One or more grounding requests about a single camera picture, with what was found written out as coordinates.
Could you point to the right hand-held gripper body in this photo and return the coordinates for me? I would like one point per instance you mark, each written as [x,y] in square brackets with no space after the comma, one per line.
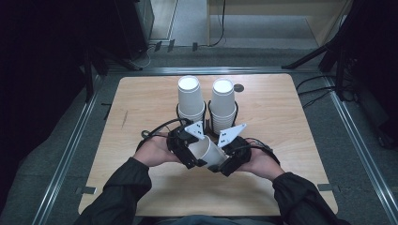
[239,150]

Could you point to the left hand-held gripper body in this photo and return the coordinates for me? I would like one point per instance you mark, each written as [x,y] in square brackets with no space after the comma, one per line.
[180,140]

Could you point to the single white paper cup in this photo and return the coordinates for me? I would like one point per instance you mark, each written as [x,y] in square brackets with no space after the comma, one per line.
[209,153]

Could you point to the stack of white paper cups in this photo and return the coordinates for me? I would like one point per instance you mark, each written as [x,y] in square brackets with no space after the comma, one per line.
[189,100]
[222,103]

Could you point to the person's right hand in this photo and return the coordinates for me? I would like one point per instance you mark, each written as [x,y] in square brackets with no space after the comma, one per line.
[263,165]

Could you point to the person's left hand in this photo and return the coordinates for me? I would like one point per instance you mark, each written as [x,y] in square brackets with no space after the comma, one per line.
[153,153]

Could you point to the dark round disc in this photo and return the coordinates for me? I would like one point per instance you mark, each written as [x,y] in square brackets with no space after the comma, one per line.
[238,87]

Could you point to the grey tape piece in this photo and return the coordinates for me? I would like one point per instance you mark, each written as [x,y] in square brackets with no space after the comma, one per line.
[328,187]
[86,190]

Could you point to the black metal stand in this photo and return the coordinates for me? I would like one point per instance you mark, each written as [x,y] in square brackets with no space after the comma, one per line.
[89,78]

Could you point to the black tripod stand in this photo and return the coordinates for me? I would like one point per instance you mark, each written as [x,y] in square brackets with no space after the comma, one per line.
[313,54]

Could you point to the dark cabinet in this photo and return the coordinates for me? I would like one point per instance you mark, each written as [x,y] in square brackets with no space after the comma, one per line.
[134,28]

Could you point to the light wooden furniture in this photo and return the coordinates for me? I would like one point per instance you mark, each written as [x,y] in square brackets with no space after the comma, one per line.
[281,7]

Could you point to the metal floor rail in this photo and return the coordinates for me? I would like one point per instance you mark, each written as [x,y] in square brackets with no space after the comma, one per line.
[67,156]
[359,146]

